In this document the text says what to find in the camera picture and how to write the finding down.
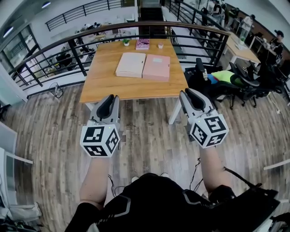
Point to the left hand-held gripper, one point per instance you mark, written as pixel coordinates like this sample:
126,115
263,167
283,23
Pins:
99,138

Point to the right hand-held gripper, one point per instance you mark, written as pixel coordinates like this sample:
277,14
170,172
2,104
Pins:
208,131

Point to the beige box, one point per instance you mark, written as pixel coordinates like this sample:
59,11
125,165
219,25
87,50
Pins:
131,64

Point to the pink box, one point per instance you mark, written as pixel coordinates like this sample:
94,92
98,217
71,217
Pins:
157,68

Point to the person's right forearm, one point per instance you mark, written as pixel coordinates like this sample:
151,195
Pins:
215,172

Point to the person's left forearm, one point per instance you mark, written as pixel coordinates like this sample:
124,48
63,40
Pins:
95,181

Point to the black office chair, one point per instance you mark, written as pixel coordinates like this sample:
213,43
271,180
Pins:
199,86

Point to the white table leg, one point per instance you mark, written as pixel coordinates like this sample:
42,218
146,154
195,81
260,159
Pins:
175,112
89,106

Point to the blue cushion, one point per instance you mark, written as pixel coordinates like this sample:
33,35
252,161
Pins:
212,79

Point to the yellow-green cushion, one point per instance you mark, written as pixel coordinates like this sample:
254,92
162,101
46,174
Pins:
224,75

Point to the small green potted plant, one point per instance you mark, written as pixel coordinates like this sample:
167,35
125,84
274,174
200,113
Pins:
126,42

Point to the light wooden side table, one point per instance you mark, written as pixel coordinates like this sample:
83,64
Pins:
242,51

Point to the pink book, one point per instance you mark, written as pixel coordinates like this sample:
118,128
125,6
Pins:
142,44

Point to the person's white shoe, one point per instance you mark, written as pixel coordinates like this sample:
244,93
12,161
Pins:
164,175
134,179

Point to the black metal balcony railing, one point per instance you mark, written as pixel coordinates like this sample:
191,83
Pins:
74,13

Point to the person's black shirt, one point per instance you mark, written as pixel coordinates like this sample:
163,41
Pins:
154,204

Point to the white desk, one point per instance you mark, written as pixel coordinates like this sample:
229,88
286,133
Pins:
9,158

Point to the black bag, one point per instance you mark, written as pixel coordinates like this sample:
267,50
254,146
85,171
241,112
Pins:
253,208

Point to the gray cloth bag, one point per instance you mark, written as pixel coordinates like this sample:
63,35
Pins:
22,213

